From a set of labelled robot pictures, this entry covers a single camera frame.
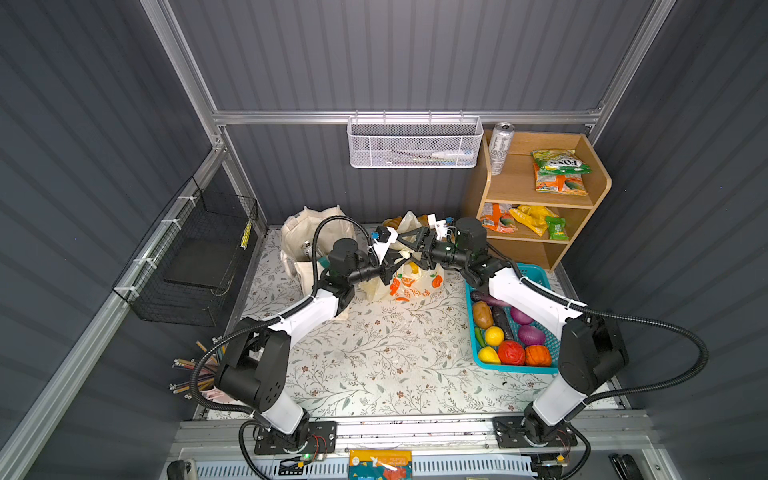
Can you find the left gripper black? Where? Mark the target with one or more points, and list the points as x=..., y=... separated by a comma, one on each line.
x=387, y=268

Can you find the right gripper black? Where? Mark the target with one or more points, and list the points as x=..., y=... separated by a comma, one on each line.
x=416, y=247

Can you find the cream plastic grocery bag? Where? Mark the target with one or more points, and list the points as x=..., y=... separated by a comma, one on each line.
x=410, y=284

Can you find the silver can front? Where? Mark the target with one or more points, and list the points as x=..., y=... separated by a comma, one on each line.
x=307, y=249

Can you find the silver can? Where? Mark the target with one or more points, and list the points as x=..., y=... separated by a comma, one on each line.
x=499, y=144
x=307, y=249

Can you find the beige canvas tote bag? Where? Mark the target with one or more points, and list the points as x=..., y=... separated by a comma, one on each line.
x=301, y=227

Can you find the teal plastic basket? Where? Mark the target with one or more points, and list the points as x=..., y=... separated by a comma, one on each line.
x=525, y=288

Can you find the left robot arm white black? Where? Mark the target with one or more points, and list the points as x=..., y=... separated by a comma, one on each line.
x=253, y=370

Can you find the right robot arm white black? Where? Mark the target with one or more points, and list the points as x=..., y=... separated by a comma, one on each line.
x=591, y=347

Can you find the bread rolls tray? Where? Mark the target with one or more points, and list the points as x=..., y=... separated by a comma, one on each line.
x=407, y=222

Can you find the purple eggplant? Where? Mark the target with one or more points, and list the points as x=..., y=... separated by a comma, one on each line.
x=479, y=296

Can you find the orange snack bag lower shelf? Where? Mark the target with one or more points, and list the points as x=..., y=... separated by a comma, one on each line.
x=496, y=217

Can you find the orange snack bag shelf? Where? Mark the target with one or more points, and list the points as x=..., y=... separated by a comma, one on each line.
x=496, y=217
x=570, y=184

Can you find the white tube in basket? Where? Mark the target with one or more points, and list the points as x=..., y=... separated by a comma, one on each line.
x=460, y=156

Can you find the brown potato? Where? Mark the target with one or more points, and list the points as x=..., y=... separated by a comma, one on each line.
x=482, y=315

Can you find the green chili pepper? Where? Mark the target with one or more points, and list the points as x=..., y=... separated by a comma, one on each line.
x=479, y=337

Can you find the dark eggplant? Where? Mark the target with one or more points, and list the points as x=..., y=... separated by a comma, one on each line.
x=501, y=320

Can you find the yellow snack bag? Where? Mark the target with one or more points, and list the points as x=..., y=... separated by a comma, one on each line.
x=533, y=217

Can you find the yellow lemon left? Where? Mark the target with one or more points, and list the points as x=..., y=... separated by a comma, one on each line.
x=493, y=336

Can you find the yellow lemon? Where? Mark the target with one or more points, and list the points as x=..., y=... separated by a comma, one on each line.
x=493, y=336
x=488, y=355

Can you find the silver can rear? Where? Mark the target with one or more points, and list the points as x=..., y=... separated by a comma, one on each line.
x=499, y=144

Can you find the yellow lemon bottom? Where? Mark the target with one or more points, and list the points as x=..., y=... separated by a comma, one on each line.
x=488, y=355

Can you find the purple onion upper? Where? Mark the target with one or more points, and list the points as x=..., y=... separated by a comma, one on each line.
x=520, y=317

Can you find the purple onion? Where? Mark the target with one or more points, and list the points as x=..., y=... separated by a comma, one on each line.
x=531, y=336
x=520, y=317

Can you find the small green snack packet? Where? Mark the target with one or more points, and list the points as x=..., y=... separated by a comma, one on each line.
x=557, y=228

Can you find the red tomato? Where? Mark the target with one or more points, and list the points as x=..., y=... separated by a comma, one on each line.
x=511, y=353

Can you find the wooden shelf unit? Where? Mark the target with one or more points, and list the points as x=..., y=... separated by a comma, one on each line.
x=516, y=186

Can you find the purple onion lower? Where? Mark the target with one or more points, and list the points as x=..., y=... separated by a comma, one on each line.
x=531, y=336

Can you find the green chips bag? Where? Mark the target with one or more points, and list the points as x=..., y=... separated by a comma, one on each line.
x=559, y=162

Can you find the orange snack bag top shelf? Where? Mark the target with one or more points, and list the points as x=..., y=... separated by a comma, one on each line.
x=570, y=184

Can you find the orange pumpkin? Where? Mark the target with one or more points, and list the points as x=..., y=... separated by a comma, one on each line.
x=538, y=356

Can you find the colourful box at front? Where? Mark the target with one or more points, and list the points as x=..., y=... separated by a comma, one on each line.
x=380, y=465

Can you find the pencils cup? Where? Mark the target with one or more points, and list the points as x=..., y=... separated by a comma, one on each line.
x=204, y=381

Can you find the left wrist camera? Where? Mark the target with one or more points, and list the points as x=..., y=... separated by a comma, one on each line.
x=383, y=238

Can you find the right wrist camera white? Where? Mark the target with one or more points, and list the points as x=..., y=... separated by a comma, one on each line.
x=440, y=227

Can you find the white wire wall basket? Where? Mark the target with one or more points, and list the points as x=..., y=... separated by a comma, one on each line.
x=371, y=139

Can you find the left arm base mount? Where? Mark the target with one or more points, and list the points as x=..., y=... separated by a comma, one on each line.
x=312, y=437

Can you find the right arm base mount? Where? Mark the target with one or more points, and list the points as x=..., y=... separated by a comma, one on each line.
x=528, y=431

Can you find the black wire wall basket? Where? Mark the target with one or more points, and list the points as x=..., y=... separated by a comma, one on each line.
x=193, y=271

